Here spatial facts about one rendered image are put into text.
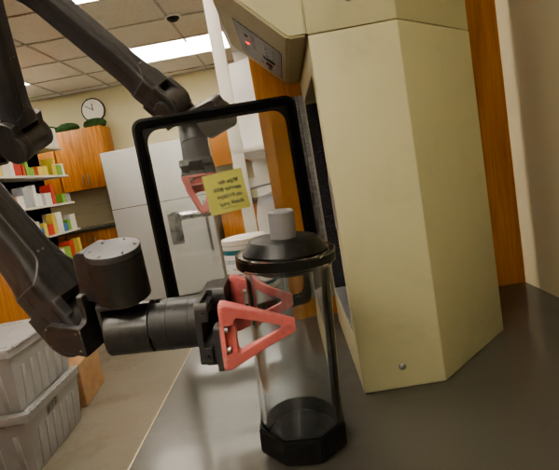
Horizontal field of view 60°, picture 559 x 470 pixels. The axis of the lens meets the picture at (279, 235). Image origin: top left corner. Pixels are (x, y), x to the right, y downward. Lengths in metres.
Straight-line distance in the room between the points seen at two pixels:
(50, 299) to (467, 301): 0.55
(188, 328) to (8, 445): 2.38
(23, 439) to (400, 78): 2.52
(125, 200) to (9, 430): 3.50
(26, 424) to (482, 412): 2.38
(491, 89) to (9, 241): 0.88
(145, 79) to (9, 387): 2.00
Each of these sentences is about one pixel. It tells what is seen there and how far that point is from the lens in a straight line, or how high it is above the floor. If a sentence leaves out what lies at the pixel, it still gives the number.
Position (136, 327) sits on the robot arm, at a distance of 0.54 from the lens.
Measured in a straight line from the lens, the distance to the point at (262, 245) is 0.49.
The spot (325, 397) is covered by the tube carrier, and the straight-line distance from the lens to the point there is 0.54.
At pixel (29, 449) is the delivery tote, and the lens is 2.84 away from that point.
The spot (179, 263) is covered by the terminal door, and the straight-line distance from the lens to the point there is 0.93.
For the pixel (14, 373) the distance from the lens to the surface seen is 2.70.
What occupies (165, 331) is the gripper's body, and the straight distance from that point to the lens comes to 0.53.
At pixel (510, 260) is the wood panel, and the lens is 1.11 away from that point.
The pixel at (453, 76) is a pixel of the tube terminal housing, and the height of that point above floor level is 1.34.
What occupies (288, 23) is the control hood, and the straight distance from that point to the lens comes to 0.64.
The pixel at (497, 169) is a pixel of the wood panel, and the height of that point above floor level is 1.18.
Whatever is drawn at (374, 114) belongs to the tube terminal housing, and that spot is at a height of 1.30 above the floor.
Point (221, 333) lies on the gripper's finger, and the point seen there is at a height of 1.11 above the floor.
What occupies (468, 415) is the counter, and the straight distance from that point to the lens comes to 0.63.
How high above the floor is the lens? 1.25
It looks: 7 degrees down
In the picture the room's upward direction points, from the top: 10 degrees counter-clockwise
